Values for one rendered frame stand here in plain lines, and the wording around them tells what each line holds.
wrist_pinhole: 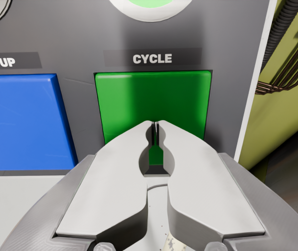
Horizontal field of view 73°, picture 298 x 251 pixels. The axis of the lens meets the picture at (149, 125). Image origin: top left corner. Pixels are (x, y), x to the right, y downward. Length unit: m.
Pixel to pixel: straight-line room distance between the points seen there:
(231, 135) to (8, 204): 1.31
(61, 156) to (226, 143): 0.13
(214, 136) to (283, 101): 0.39
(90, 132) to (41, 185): 1.18
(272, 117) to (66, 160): 0.50
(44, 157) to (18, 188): 1.22
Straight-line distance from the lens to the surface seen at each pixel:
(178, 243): 0.49
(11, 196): 1.40
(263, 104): 0.55
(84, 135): 0.16
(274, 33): 0.40
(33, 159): 0.18
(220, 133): 0.16
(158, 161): 0.16
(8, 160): 0.19
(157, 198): 1.15
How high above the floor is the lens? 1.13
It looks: 59 degrees down
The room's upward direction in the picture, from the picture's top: 3 degrees counter-clockwise
